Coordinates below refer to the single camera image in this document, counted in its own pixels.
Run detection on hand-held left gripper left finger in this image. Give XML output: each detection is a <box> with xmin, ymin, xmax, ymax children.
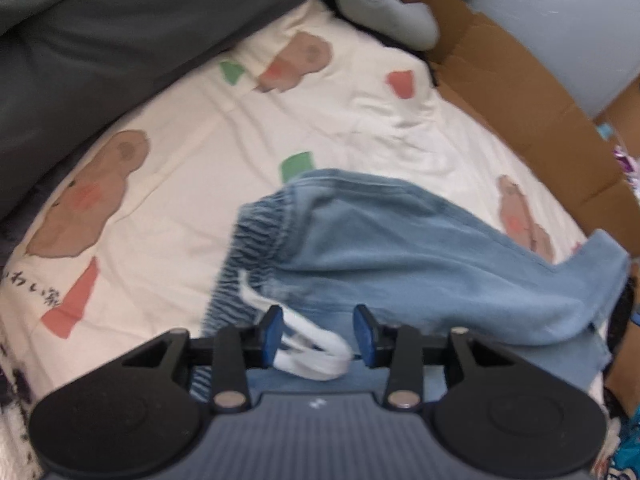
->
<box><xmin>122</xmin><ymin>305</ymin><xmax>284</xmax><ymax>413</ymax></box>

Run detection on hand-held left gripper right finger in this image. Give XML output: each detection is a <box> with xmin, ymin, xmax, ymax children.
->
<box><xmin>352</xmin><ymin>304</ymin><xmax>521</xmax><ymax>411</ymax></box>

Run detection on light blue denim pants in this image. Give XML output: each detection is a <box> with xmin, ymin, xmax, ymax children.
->
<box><xmin>200</xmin><ymin>167</ymin><xmax>632</xmax><ymax>406</ymax></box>

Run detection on cream printed blanket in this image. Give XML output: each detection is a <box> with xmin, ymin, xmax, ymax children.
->
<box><xmin>0</xmin><ymin>0</ymin><xmax>608</xmax><ymax>480</ymax></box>

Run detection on black patterned cloth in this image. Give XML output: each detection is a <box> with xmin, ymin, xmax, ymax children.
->
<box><xmin>607</xmin><ymin>277</ymin><xmax>640</xmax><ymax>353</ymax></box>

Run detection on teal patterned cloth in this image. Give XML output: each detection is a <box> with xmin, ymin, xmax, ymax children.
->
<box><xmin>595</xmin><ymin>410</ymin><xmax>640</xmax><ymax>480</ymax></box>

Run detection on brown cardboard sheet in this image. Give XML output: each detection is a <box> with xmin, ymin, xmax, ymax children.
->
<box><xmin>390</xmin><ymin>0</ymin><xmax>640</xmax><ymax>418</ymax></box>

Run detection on purple and white packaging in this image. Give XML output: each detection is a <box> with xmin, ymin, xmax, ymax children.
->
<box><xmin>615</xmin><ymin>144</ymin><xmax>640</xmax><ymax>177</ymax></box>

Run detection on plain black cloth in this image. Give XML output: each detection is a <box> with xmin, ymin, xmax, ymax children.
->
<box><xmin>317</xmin><ymin>0</ymin><xmax>438</xmax><ymax>86</ymax></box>

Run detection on grey neck pillow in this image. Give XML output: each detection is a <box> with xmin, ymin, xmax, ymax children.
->
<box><xmin>320</xmin><ymin>0</ymin><xmax>441</xmax><ymax>52</ymax></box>

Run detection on dark grey blanket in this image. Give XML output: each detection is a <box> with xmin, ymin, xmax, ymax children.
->
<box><xmin>0</xmin><ymin>0</ymin><xmax>326</xmax><ymax>221</ymax></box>

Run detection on plastic-wrapped pale panel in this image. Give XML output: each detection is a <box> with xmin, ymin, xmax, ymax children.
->
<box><xmin>469</xmin><ymin>0</ymin><xmax>640</xmax><ymax>117</ymax></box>

